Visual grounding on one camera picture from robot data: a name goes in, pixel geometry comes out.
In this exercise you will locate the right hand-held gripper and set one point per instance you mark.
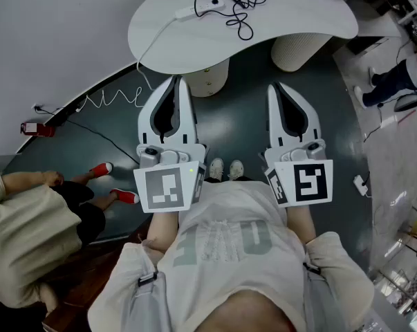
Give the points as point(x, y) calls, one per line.
point(308, 182)

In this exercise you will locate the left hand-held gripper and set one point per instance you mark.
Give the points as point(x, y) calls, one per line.
point(166, 189)

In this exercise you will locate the white power strip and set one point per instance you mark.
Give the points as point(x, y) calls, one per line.
point(194, 11)

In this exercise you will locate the person's right forearm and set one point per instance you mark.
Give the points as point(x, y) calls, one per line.
point(299, 223)

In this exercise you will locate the person's left forearm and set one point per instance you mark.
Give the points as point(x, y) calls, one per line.
point(163, 230)

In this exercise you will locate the cream ribbed table leg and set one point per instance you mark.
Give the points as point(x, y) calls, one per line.
point(208, 78)
point(298, 52)

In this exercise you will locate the person's left white shoe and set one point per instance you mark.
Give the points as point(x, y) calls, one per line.
point(216, 168)

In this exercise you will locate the person's white shoe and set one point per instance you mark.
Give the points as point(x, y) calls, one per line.
point(216, 168)
point(236, 169)

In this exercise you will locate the person's right white shoe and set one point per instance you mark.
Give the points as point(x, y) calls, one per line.
point(236, 169)

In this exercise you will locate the grey round stool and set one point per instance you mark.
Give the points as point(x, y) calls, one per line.
point(407, 102)

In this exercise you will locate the red fire extinguisher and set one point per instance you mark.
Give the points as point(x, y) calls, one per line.
point(38, 129)

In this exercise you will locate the person's white printed shirt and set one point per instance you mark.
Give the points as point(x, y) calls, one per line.
point(229, 254)

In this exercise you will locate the person's chin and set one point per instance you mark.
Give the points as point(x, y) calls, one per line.
point(246, 311)

